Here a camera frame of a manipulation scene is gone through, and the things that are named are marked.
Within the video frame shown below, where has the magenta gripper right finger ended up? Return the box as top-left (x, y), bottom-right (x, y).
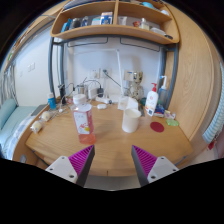
top-left (131, 145), bottom-right (178, 187)

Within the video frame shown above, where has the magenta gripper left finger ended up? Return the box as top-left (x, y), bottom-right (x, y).
top-left (47, 145), bottom-right (95, 187)

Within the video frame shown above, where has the red round coaster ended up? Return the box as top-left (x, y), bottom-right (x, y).
top-left (150, 122), bottom-right (164, 133)

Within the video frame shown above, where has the white plastic cup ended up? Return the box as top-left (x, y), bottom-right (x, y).
top-left (122, 108), bottom-right (141, 133)

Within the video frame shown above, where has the green small packet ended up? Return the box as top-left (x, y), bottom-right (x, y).
top-left (166, 119), bottom-right (179, 126)

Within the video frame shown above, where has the pink liquid plastic bottle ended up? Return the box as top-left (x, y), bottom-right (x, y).
top-left (71, 94), bottom-right (96, 144)

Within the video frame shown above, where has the wrapped bread roll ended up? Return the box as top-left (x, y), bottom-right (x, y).
top-left (40, 111), bottom-right (52, 122)
top-left (30, 121), bottom-right (43, 133)

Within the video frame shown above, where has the white round small case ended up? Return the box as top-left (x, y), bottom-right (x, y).
top-left (97, 104), bottom-right (107, 110)

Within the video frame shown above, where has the white tissue box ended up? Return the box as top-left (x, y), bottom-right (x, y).
top-left (118, 96), bottom-right (138, 110)

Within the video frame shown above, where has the white pump lotion bottle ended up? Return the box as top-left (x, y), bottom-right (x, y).
top-left (145, 83), bottom-right (158, 116)

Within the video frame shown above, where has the blue small bottle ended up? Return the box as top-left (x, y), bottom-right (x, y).
top-left (48, 93), bottom-right (56, 110)

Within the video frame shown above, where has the white power strip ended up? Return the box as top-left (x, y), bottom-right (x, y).
top-left (95, 96), bottom-right (112, 104)

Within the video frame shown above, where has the clear blue pump bottle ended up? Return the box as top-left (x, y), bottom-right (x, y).
top-left (158, 76), bottom-right (167, 106)

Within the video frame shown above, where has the Groot figurine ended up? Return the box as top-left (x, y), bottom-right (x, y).
top-left (129, 71), bottom-right (144, 101)

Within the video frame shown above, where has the metal mug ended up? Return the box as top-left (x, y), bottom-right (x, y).
top-left (77, 85), bottom-right (87, 94)

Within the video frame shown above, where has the white desk lamp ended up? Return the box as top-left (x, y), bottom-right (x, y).
top-left (73, 48), bottom-right (124, 101)

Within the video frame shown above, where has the bed with teal bedding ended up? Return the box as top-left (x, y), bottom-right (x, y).
top-left (0, 99), bottom-right (35, 160)

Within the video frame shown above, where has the black charger plug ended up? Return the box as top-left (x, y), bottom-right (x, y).
top-left (97, 87), bottom-right (104, 98)

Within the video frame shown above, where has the blue white box on shelf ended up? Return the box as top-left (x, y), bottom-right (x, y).
top-left (100, 12), bottom-right (113, 25)

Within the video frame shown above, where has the wooden wall shelf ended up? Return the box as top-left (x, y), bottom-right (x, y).
top-left (51, 0), bottom-right (180, 45)

